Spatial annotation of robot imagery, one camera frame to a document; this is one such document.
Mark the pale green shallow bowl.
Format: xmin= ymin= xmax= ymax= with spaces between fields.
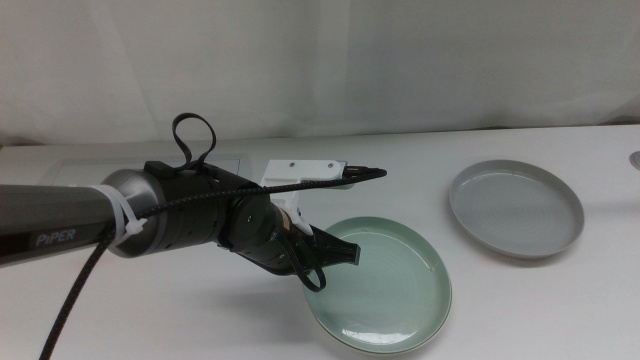
xmin=302 ymin=215 xmax=454 ymax=355

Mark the grey shallow bowl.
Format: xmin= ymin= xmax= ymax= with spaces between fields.
xmin=448 ymin=159 xmax=586 ymax=260

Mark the white zip tie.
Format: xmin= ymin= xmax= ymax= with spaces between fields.
xmin=92 ymin=184 xmax=149 ymax=247

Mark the white curtain backdrop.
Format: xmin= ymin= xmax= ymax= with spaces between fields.
xmin=0 ymin=0 xmax=640 ymax=147

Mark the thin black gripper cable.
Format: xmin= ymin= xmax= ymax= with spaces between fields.
xmin=278 ymin=230 xmax=328 ymax=294

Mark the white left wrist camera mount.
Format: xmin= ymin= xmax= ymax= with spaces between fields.
xmin=262 ymin=158 xmax=350 ymax=237

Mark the black strap loop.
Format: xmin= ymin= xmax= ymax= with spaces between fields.
xmin=144 ymin=112 xmax=218 ymax=176

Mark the grey table cable hatch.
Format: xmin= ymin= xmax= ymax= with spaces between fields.
xmin=39 ymin=153 xmax=254 ymax=189

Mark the black braided cable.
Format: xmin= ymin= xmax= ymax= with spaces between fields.
xmin=38 ymin=167 xmax=389 ymax=360

